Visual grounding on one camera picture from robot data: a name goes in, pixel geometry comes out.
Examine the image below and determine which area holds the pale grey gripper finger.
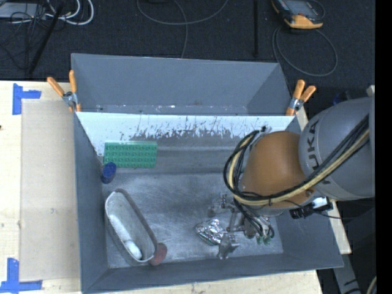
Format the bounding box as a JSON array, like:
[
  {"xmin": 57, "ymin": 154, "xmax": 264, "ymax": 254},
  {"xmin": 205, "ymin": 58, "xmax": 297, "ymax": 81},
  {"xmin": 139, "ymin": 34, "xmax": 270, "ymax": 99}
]
[
  {"xmin": 217, "ymin": 232, "xmax": 241, "ymax": 260},
  {"xmin": 208, "ymin": 194, "xmax": 237, "ymax": 217}
]

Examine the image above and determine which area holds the crumpled silver foil packet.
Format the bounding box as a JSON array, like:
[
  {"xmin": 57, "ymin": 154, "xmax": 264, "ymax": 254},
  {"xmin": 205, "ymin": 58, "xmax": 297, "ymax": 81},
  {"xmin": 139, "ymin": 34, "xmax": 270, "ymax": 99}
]
[{"xmin": 195, "ymin": 219, "xmax": 230, "ymax": 246}]

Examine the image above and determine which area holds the grey metal bin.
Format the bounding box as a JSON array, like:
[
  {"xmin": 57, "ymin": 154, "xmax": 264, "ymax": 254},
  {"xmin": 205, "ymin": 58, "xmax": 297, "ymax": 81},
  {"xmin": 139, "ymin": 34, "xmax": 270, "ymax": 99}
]
[{"xmin": 70, "ymin": 53, "xmax": 345, "ymax": 294}]

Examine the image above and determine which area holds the red-brown round disc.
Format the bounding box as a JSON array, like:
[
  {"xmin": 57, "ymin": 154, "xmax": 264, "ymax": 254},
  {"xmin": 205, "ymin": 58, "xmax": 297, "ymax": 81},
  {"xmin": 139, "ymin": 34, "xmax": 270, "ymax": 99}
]
[{"xmin": 149, "ymin": 243, "xmax": 168, "ymax": 266}]

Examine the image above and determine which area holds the grey oval container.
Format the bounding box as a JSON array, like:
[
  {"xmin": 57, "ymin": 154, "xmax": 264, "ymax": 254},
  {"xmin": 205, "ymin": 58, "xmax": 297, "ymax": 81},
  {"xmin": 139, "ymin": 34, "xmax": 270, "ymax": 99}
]
[{"xmin": 104, "ymin": 188, "xmax": 159, "ymax": 267}]

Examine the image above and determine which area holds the white roll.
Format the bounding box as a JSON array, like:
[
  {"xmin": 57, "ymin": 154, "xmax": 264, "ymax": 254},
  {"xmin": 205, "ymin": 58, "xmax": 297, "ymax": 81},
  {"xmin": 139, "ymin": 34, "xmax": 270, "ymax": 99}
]
[{"xmin": 109, "ymin": 214, "xmax": 143, "ymax": 260}]

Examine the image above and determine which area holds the green studded flat block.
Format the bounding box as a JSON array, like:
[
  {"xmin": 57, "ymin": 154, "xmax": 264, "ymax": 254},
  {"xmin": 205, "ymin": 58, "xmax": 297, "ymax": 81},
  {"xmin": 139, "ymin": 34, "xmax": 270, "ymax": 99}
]
[{"xmin": 103, "ymin": 141, "xmax": 159, "ymax": 169}]

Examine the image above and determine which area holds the blue cylinder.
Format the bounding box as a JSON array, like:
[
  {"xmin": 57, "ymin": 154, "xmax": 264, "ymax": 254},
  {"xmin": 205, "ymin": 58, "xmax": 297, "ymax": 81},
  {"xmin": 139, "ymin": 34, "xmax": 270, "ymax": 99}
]
[{"xmin": 100, "ymin": 161, "xmax": 118, "ymax": 185}]

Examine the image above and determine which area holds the pale wood flat board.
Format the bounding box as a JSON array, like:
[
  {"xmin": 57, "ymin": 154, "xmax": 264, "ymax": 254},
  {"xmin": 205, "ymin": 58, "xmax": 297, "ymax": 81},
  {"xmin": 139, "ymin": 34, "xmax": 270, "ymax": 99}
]
[{"xmin": 18, "ymin": 99, "xmax": 81, "ymax": 283}]

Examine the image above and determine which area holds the black cylinder on white bracket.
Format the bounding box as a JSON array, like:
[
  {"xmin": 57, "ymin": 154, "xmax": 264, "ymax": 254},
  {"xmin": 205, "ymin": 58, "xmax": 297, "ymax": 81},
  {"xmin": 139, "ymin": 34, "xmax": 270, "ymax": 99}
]
[{"xmin": 289, "ymin": 195, "xmax": 334, "ymax": 221}]

